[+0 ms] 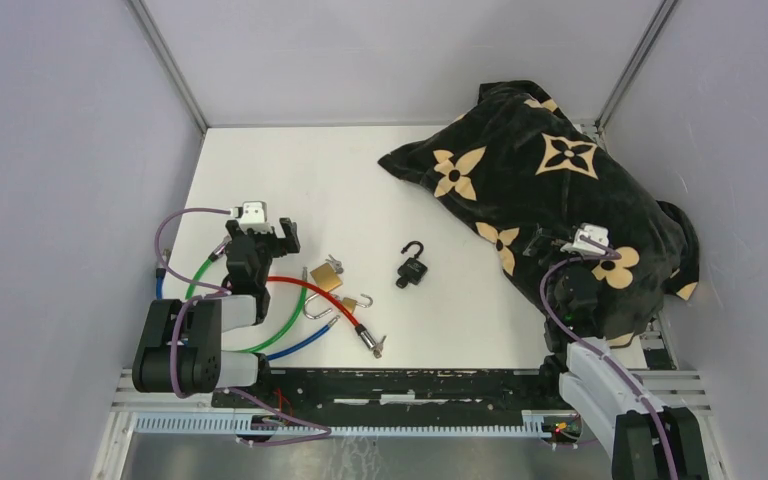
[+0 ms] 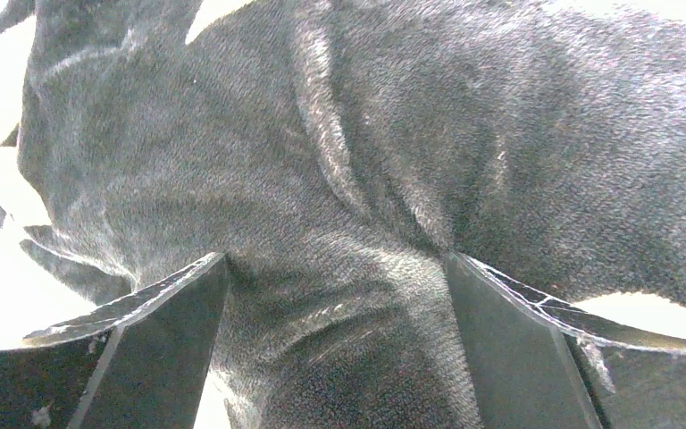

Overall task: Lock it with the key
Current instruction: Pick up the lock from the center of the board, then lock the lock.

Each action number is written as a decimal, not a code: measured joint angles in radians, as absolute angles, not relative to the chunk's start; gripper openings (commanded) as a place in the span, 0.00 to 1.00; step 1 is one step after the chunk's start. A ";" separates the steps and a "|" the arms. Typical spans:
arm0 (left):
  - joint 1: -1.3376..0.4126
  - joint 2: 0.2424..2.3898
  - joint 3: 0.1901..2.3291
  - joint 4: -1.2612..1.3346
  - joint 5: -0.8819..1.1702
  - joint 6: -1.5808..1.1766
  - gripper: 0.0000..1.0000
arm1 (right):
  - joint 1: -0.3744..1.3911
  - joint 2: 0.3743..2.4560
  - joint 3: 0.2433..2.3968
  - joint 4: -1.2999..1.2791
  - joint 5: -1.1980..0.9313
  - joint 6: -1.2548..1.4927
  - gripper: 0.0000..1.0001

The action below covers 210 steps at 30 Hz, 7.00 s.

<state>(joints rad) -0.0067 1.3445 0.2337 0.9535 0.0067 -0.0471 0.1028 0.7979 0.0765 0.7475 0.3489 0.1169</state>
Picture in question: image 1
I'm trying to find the green cable lock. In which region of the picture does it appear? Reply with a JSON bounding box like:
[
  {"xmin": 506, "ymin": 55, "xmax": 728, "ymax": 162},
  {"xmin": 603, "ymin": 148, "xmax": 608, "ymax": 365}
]
[{"xmin": 192, "ymin": 253, "xmax": 307, "ymax": 353}]

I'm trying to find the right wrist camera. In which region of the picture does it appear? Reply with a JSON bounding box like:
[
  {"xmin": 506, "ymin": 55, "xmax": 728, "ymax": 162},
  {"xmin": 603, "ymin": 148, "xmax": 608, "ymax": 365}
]
[{"xmin": 560, "ymin": 223, "xmax": 611, "ymax": 256}]

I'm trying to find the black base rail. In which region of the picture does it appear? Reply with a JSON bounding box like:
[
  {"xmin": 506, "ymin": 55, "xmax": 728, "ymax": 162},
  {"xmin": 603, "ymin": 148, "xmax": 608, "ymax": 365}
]
[{"xmin": 246, "ymin": 367, "xmax": 574, "ymax": 427}]

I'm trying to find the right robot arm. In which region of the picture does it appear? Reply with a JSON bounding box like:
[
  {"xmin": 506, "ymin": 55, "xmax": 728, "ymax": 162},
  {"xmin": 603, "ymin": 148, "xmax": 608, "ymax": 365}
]
[{"xmin": 537, "ymin": 259, "xmax": 710, "ymax": 479}]

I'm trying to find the black padlock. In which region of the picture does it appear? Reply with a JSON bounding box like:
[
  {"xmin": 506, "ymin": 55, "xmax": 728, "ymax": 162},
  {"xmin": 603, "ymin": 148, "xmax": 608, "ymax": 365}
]
[{"xmin": 396, "ymin": 240, "xmax": 428, "ymax": 289}]

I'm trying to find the blue cable lock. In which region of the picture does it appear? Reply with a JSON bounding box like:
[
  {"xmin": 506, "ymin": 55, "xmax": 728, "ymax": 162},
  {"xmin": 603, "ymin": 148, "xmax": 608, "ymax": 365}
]
[{"xmin": 154, "ymin": 248, "xmax": 342, "ymax": 363}]

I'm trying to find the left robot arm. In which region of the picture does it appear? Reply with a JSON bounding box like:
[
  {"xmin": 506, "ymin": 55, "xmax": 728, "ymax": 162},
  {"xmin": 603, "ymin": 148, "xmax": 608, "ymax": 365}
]
[{"xmin": 132, "ymin": 218, "xmax": 300, "ymax": 407}]

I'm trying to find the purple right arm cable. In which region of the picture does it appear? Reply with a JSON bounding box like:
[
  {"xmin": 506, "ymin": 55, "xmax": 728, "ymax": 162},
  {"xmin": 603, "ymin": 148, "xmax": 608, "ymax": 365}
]
[{"xmin": 538, "ymin": 238, "xmax": 681, "ymax": 480}]

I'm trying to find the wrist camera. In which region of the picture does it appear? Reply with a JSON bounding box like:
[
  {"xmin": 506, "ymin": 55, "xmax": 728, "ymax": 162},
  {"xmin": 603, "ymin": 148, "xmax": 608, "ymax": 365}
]
[
  {"xmin": 560, "ymin": 223, "xmax": 611, "ymax": 256},
  {"xmin": 230, "ymin": 201, "xmax": 273, "ymax": 234}
]

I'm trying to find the small brass padlock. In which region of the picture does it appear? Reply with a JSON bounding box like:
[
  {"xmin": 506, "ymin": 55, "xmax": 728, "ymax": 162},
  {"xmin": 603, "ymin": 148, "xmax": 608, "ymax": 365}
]
[{"xmin": 340, "ymin": 294, "xmax": 374, "ymax": 314}]

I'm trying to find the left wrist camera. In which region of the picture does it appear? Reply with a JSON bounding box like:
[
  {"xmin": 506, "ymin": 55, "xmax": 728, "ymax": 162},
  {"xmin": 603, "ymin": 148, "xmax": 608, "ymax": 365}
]
[{"xmin": 230, "ymin": 201, "xmax": 273, "ymax": 234}]

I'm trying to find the large brass padlock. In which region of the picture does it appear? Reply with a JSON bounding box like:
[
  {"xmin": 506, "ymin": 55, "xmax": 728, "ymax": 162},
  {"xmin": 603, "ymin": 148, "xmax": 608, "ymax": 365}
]
[{"xmin": 302, "ymin": 256, "xmax": 344, "ymax": 320}]

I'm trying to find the red cable lock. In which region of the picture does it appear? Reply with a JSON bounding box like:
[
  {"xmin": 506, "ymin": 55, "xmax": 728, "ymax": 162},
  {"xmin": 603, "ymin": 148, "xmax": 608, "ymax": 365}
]
[{"xmin": 266, "ymin": 276, "xmax": 386, "ymax": 360}]

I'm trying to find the black floral blanket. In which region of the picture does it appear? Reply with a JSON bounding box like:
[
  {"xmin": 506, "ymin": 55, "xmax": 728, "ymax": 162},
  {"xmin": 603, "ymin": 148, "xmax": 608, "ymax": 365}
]
[{"xmin": 379, "ymin": 80, "xmax": 700, "ymax": 347}]

